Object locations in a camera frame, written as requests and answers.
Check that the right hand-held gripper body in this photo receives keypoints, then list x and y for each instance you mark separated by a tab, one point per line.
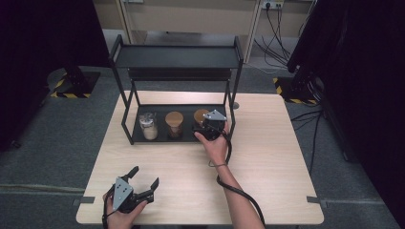
213	122

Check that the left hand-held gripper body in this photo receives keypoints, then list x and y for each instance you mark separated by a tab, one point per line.
122	194

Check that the glass jar wooden lid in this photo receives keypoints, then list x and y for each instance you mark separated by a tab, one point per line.
199	115

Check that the glass jar brown bark sticks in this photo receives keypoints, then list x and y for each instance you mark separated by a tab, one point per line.
174	119

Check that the glass jar with plastic wrap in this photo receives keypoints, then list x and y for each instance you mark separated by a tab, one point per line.
149	130

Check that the black metal shelf rack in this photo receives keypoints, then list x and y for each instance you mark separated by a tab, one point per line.
176	57

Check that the person's left hand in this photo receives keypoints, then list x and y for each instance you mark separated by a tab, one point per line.
122	220

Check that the person's right hand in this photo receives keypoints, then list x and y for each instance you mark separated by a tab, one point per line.
218	151

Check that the round table grommet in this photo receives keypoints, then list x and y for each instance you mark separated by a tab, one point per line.
235	105

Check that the grey tape strip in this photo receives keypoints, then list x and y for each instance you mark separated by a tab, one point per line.
84	199
316	201

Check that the black stand striped base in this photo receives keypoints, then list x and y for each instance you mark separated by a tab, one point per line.
297	89
74	82

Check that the beige office desk partition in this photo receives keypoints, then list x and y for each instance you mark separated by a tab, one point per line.
191	16

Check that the black curtain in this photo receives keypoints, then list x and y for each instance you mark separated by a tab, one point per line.
366	95

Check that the white wall power outlet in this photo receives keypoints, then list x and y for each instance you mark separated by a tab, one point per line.
272	4

